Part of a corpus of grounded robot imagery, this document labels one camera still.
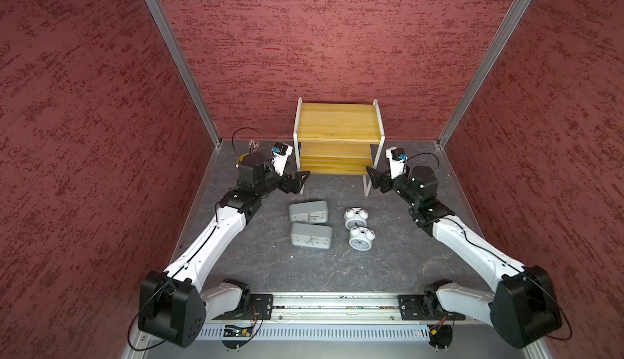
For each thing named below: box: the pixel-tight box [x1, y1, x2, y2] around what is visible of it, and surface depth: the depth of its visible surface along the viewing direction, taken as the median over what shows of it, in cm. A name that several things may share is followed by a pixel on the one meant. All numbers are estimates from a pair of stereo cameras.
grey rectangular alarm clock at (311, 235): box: [290, 223, 334, 250], surface depth 85 cm
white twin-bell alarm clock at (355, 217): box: [343, 207, 369, 230], surface depth 87 cm
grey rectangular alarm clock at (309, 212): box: [289, 200, 329, 224], surface depth 90 cm
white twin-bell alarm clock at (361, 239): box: [348, 226, 377, 252], surface depth 83 cm
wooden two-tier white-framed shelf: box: [293, 97, 386, 197], surface depth 83 cm
